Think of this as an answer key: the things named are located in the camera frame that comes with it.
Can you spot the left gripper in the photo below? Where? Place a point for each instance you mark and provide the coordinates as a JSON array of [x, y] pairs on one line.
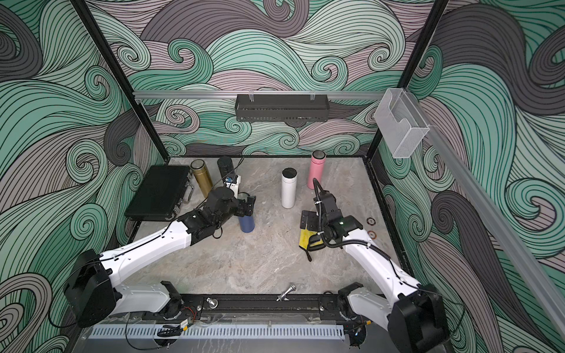
[[249, 204]]

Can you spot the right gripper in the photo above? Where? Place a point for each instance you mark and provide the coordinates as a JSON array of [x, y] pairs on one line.
[[312, 215]]

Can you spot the yellow cleaning cloth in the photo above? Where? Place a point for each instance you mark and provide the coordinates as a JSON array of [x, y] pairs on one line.
[[310, 242]]

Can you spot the blue thermos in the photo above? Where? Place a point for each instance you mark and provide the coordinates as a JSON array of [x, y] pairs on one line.
[[247, 223]]

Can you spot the black thermos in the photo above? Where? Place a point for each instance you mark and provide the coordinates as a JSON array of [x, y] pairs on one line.
[[226, 168]]

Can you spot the gold thermos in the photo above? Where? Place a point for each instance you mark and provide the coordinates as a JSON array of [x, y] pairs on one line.
[[202, 176]]

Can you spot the white thermos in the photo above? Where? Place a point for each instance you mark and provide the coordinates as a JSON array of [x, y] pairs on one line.
[[288, 187]]

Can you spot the pink thermos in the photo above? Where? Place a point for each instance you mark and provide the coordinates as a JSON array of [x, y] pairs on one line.
[[317, 164]]

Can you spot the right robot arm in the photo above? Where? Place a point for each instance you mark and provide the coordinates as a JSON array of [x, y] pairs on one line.
[[413, 314]]

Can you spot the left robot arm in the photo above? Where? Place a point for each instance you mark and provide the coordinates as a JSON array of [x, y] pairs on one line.
[[95, 288]]

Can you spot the black case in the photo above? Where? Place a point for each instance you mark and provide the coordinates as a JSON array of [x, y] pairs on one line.
[[161, 194]]

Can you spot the silver bolt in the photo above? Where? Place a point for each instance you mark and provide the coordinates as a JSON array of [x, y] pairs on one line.
[[283, 297]]

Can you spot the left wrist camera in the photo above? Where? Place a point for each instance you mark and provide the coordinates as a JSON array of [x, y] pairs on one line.
[[233, 183]]

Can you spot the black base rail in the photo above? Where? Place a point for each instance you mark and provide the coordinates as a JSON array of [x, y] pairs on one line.
[[265, 304]]

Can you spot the black wall shelf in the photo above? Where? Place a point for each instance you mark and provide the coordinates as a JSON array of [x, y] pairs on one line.
[[281, 107]]

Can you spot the white slotted cable duct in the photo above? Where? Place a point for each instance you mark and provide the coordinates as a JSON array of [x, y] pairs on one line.
[[223, 331]]

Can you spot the clear plastic wall holder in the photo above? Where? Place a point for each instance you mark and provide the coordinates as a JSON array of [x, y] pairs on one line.
[[400, 119]]

